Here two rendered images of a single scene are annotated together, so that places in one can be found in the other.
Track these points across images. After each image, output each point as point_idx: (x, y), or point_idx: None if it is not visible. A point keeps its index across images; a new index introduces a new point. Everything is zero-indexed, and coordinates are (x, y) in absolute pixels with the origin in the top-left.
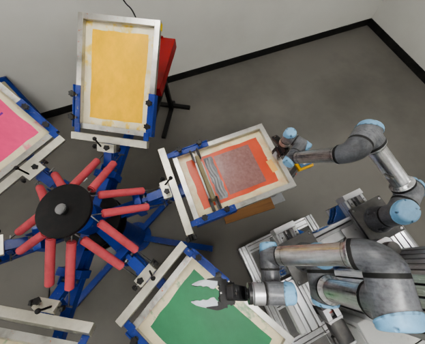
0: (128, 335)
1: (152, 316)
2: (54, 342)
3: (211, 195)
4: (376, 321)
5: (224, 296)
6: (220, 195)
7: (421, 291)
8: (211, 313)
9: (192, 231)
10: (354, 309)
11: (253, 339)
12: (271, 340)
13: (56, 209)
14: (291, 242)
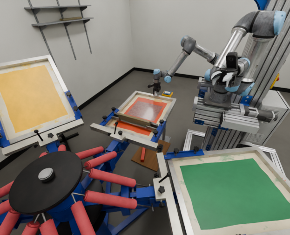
0: None
1: (192, 220)
2: None
3: (147, 121)
4: (275, 24)
5: (229, 70)
6: None
7: None
8: (217, 177)
9: (157, 143)
10: (254, 105)
11: (248, 167)
12: (253, 159)
13: (42, 176)
14: (206, 98)
